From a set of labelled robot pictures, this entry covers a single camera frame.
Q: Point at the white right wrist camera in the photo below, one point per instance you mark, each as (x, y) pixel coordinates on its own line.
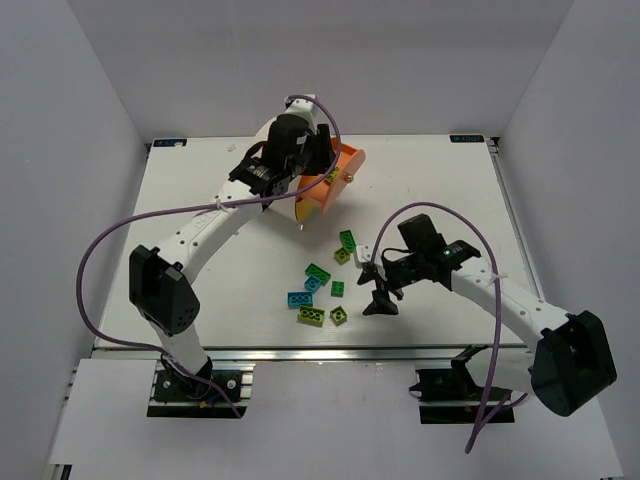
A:
(363, 254)

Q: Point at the blue label sticker left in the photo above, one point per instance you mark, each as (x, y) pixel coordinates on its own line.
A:
(169, 143)

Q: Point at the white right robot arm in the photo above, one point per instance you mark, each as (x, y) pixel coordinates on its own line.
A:
(567, 360)

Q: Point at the cream round drawer cabinet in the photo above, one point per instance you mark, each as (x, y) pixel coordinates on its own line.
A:
(259, 178)

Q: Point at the lime square lego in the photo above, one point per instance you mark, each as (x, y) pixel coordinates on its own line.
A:
(342, 256)
(338, 315)

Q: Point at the lime long lego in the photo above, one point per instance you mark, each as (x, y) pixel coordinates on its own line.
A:
(311, 316)

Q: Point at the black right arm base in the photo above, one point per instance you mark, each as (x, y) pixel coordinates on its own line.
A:
(445, 394)

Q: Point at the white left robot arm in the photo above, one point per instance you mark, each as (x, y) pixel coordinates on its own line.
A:
(161, 278)

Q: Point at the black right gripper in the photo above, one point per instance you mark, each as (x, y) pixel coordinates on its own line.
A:
(379, 275)

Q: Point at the orange top drawer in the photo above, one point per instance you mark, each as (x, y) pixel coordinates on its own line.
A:
(322, 196)

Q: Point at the aluminium front rail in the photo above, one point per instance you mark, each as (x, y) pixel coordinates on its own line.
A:
(335, 354)

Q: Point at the yellow drawer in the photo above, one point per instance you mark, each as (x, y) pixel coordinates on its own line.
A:
(306, 209)

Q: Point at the lime square lego front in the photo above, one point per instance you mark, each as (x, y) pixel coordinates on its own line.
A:
(338, 315)

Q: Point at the blue label sticker right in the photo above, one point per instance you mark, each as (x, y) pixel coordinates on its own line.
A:
(466, 138)

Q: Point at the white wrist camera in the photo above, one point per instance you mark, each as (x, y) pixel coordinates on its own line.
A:
(363, 254)
(303, 107)

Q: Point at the blue label sticker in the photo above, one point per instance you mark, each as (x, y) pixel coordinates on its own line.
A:
(466, 138)
(169, 143)

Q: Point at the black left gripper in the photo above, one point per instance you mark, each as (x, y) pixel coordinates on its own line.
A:
(323, 150)

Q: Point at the lime small lego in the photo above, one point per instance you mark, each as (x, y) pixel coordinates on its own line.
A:
(331, 177)

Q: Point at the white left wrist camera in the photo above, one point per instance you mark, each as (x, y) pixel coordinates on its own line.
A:
(303, 107)

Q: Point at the blue square lego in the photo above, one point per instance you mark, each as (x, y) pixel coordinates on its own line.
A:
(312, 284)

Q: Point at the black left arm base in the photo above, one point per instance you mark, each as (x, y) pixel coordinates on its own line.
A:
(172, 396)

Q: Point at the blue long lego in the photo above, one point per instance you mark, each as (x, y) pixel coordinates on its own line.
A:
(295, 299)

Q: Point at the dark green long lego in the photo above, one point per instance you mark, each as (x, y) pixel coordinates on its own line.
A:
(347, 240)

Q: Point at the green square lego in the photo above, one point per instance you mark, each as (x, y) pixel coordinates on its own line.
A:
(337, 289)

